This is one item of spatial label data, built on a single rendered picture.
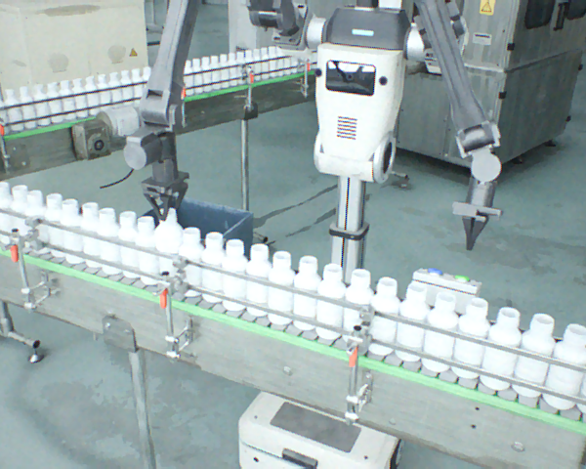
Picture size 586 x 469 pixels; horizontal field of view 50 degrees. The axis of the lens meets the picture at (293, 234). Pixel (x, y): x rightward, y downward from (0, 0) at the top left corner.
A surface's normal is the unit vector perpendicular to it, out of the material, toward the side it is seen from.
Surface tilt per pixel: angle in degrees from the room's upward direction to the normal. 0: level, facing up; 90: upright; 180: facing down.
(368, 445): 0
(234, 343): 90
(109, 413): 0
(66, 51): 90
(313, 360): 90
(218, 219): 90
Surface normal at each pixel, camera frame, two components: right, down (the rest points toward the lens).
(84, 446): 0.03, -0.89
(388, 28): -0.43, 0.40
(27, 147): 0.73, 0.33
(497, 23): -0.69, 0.32
